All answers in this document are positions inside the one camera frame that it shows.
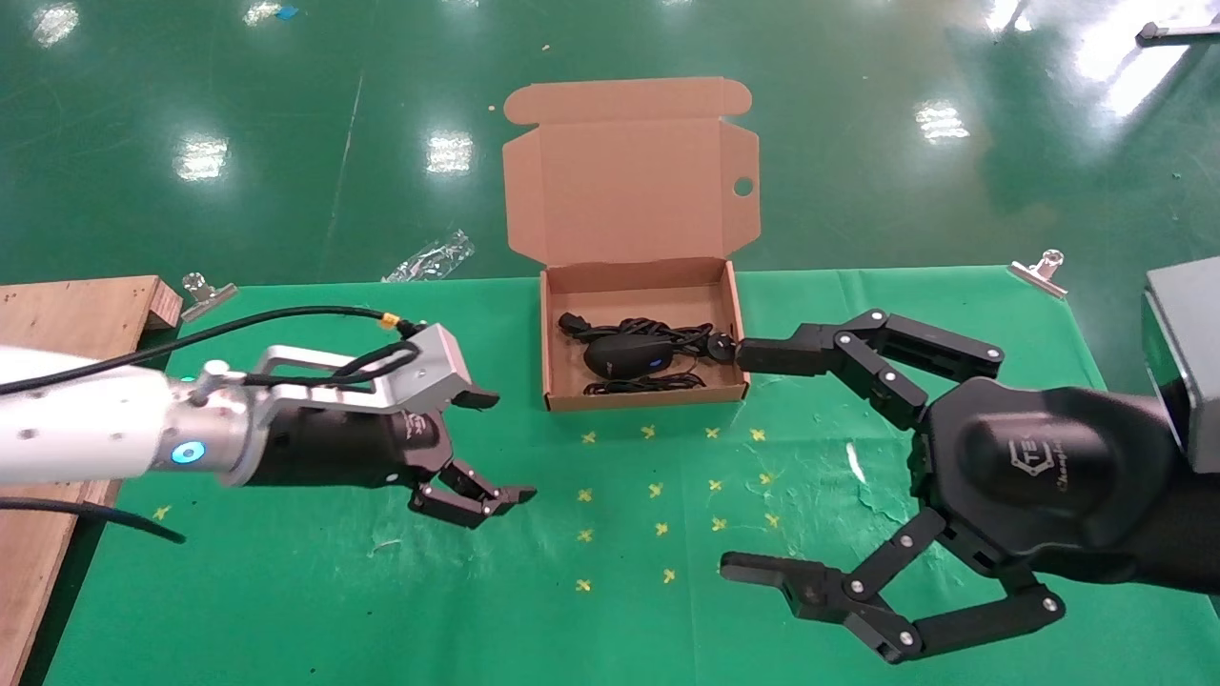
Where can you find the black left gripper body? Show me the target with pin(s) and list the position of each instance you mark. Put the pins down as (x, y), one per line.
(334, 448)

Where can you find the white tape scrap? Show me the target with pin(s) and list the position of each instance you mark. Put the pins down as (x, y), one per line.
(855, 464)

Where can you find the clear plastic wrapper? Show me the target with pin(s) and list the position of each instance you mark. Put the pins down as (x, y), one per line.
(434, 257)

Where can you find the grey table foot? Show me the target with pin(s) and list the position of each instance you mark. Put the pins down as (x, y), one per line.
(1177, 33)

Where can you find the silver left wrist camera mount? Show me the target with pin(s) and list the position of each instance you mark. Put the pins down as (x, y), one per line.
(438, 367)

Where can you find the green table cloth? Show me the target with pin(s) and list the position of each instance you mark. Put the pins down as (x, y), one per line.
(620, 638)

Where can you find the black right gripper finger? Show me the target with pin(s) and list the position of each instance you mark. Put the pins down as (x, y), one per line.
(858, 353)
(858, 610)

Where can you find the wooden board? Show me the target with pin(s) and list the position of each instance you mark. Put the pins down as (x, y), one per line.
(76, 314)

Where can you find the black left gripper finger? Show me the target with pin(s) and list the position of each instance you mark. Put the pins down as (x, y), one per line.
(457, 500)
(477, 398)

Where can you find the brown cardboard mailer box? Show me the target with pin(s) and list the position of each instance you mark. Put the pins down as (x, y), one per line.
(629, 191)

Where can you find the silver binder clip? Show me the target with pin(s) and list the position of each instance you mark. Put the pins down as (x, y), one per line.
(1039, 276)
(205, 297)

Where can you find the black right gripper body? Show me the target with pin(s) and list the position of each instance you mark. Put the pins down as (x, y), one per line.
(1039, 476)

